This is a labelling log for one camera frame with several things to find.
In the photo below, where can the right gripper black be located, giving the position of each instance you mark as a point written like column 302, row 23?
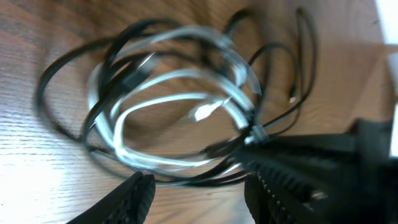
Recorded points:
column 366, row 191

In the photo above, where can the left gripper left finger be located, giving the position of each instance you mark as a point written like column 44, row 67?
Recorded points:
column 128, row 203

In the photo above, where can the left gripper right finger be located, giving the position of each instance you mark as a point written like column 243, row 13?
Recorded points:
column 272, row 203

